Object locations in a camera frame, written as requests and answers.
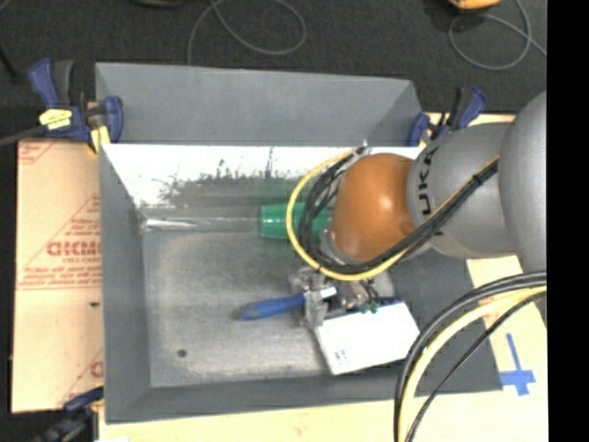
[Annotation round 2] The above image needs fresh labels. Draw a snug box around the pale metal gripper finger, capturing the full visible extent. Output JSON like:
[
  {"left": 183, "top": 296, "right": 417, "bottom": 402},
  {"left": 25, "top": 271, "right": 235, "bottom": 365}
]
[
  {"left": 289, "top": 267, "right": 324, "bottom": 295},
  {"left": 301, "top": 290, "right": 329, "bottom": 329}
]

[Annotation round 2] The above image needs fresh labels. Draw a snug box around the blue handled tool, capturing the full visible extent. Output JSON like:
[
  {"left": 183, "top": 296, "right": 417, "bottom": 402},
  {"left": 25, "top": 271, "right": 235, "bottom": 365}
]
[{"left": 236, "top": 292, "right": 306, "bottom": 322}]

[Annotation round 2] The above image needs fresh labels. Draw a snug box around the brown cardboard board red print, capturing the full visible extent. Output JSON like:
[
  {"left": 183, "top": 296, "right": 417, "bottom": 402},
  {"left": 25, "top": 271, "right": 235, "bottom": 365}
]
[{"left": 10, "top": 137, "right": 105, "bottom": 414}]

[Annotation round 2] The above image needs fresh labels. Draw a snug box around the green plastic cup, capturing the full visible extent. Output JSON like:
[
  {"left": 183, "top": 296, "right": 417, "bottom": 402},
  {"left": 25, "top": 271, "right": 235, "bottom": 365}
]
[{"left": 258, "top": 202, "right": 333, "bottom": 240}]

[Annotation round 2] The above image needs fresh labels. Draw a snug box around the grey metal bin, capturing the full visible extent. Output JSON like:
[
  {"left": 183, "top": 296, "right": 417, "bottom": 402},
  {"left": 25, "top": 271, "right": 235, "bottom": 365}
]
[{"left": 94, "top": 62, "right": 503, "bottom": 423}]

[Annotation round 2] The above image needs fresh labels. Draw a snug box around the white flat box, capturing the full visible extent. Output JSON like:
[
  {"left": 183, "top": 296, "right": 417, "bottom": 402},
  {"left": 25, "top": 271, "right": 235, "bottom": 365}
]
[{"left": 314, "top": 300, "right": 422, "bottom": 377}]

